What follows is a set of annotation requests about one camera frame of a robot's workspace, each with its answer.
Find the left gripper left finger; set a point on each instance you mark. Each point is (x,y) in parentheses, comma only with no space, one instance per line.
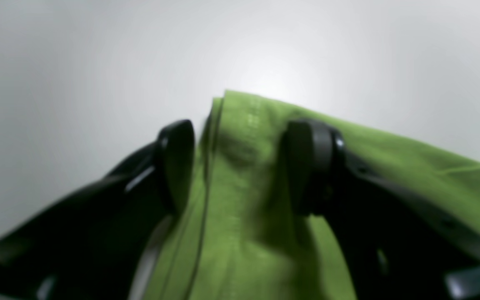
(87,246)

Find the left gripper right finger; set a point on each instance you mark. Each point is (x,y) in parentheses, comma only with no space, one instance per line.
(397,244)

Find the green T-shirt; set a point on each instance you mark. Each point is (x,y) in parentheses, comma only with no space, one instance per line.
(238,238)

